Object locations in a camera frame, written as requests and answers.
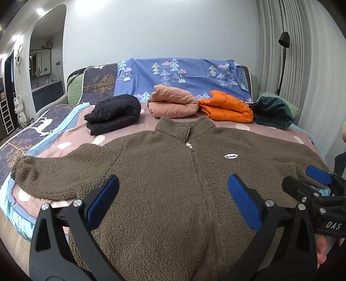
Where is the grey curtain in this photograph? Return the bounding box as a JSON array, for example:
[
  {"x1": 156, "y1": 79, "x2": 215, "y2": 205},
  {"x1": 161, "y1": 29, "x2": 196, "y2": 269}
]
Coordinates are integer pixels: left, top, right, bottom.
[{"x1": 257, "y1": 0, "x2": 346, "y2": 168}]

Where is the white shelf rack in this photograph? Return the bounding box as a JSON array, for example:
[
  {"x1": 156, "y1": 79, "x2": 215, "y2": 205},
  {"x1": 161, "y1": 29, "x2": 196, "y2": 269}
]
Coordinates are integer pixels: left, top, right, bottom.
[{"x1": 0, "y1": 92, "x2": 14, "y2": 133}]

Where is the black folded jacket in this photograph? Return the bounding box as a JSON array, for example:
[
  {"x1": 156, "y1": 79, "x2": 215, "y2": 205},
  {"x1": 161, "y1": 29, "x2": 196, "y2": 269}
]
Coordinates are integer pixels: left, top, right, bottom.
[{"x1": 84, "y1": 94, "x2": 142, "y2": 136}]

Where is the dark counter cabinet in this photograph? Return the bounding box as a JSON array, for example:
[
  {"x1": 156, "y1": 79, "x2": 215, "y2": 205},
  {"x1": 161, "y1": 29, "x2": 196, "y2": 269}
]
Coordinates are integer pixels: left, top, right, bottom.
[{"x1": 32, "y1": 81, "x2": 64, "y2": 109}]

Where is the black floor lamp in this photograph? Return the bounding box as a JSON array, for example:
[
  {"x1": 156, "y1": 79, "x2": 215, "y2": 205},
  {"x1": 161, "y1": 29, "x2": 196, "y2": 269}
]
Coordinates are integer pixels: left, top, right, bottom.
[{"x1": 276, "y1": 32, "x2": 290, "y2": 96}]

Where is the pink quilted jacket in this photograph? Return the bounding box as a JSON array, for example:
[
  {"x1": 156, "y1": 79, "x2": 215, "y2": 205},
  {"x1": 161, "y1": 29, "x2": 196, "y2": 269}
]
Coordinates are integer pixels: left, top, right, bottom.
[{"x1": 147, "y1": 84, "x2": 200, "y2": 119}]

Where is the white bear wall decoration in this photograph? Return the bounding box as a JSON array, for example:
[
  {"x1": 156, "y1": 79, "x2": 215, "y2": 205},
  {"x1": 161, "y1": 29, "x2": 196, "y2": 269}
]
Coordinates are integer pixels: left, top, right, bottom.
[{"x1": 15, "y1": 45, "x2": 23, "y2": 73}]

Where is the orange puffer jacket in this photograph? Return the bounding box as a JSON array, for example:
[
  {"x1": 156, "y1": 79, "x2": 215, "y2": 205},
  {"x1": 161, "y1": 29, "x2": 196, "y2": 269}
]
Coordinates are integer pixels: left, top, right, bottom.
[{"x1": 199, "y1": 90, "x2": 254, "y2": 123}]

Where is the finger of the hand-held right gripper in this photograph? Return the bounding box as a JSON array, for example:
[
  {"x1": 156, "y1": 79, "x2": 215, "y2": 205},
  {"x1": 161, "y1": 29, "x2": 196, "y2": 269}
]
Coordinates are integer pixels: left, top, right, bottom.
[
  {"x1": 306, "y1": 165, "x2": 346, "y2": 195},
  {"x1": 282, "y1": 176, "x2": 336, "y2": 208}
]

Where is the mirror wall cabinet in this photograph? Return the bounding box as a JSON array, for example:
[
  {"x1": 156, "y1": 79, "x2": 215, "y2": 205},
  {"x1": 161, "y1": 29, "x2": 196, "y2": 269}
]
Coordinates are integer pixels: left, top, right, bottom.
[{"x1": 29, "y1": 49, "x2": 52, "y2": 77}]

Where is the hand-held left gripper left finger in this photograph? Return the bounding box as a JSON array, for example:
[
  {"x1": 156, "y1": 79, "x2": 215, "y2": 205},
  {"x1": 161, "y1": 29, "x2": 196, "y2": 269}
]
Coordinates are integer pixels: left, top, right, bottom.
[{"x1": 29, "y1": 174, "x2": 120, "y2": 281}]

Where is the green ribbed pillow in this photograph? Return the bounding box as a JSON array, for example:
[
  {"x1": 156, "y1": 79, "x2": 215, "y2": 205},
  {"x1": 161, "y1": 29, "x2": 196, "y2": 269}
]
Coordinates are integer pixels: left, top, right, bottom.
[{"x1": 67, "y1": 72, "x2": 85, "y2": 104}]

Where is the dark green garment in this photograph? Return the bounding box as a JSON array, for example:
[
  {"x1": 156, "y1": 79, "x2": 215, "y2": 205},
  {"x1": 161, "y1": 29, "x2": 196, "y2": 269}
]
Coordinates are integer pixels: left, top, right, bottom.
[{"x1": 249, "y1": 96, "x2": 295, "y2": 130}]

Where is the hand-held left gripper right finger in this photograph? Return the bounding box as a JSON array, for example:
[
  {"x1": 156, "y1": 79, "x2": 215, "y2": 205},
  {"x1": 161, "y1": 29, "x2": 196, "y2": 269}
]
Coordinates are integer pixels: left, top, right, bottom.
[{"x1": 227, "y1": 174, "x2": 318, "y2": 281}]

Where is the pink dotted bed sheet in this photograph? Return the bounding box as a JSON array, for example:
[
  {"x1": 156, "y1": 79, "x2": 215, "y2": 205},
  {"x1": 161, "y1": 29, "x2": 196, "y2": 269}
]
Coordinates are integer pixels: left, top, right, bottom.
[{"x1": 0, "y1": 103, "x2": 332, "y2": 241}]

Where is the navy deer print blanket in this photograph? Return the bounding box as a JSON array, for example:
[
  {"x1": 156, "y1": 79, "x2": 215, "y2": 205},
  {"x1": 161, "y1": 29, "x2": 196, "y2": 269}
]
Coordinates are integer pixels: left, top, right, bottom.
[{"x1": 0, "y1": 64, "x2": 119, "y2": 190}]

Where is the blue tree print sheet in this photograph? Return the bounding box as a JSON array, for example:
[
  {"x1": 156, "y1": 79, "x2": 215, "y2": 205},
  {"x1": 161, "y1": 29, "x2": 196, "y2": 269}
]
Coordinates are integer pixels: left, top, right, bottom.
[{"x1": 113, "y1": 57, "x2": 253, "y2": 102}]

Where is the dark door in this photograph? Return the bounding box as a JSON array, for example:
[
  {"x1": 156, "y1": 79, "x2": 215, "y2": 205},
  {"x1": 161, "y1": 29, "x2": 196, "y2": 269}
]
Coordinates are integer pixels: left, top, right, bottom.
[{"x1": 4, "y1": 51, "x2": 14, "y2": 87}]

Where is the white cat figurine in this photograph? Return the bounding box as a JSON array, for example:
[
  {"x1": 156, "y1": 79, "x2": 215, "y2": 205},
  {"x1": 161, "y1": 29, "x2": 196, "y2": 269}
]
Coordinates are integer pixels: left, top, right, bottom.
[{"x1": 13, "y1": 94, "x2": 27, "y2": 127}]

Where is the brown fleece jacket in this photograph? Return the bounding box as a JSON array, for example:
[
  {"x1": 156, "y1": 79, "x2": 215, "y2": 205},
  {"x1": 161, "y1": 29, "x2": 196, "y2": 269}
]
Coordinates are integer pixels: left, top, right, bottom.
[{"x1": 11, "y1": 116, "x2": 333, "y2": 281}]

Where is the person's right hand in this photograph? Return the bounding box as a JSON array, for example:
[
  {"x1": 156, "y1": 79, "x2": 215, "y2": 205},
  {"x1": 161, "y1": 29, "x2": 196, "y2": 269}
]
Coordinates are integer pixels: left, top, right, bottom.
[{"x1": 316, "y1": 235, "x2": 332, "y2": 269}]

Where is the plain green pillow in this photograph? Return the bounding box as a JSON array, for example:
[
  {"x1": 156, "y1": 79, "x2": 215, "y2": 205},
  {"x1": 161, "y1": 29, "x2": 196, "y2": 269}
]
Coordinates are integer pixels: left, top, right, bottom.
[{"x1": 255, "y1": 92, "x2": 300, "y2": 119}]

